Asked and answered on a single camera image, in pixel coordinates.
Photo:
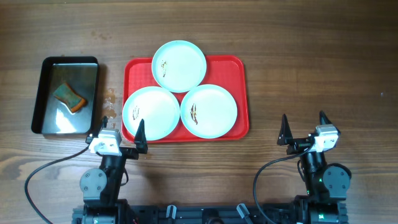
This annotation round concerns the light blue plate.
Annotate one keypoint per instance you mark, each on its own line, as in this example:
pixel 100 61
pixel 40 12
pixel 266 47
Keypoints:
pixel 156 107
pixel 179 66
pixel 208 111

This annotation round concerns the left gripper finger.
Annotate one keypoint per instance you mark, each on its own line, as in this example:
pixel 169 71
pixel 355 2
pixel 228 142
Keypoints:
pixel 102 125
pixel 140 139

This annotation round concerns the black water tray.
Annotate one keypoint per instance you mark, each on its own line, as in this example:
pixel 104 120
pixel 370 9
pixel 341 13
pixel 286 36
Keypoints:
pixel 51 116

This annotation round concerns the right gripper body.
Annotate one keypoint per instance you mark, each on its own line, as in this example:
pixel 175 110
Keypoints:
pixel 302 146

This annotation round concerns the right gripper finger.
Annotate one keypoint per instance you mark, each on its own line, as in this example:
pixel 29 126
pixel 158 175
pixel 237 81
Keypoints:
pixel 326 126
pixel 285 134

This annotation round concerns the red plastic tray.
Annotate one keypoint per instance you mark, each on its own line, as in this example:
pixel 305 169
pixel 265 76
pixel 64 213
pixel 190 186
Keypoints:
pixel 226 71

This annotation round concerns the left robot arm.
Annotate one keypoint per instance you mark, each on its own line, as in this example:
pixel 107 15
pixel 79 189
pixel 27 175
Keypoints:
pixel 101 186

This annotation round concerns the green orange sponge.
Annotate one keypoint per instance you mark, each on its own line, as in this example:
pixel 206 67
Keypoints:
pixel 69 97

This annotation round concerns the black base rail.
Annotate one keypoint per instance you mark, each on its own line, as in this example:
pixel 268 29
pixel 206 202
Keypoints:
pixel 277 213

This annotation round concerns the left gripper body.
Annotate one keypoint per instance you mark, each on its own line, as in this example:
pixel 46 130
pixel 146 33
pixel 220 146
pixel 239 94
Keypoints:
pixel 128 151

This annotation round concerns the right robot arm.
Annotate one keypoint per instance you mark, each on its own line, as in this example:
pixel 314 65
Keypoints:
pixel 326 184

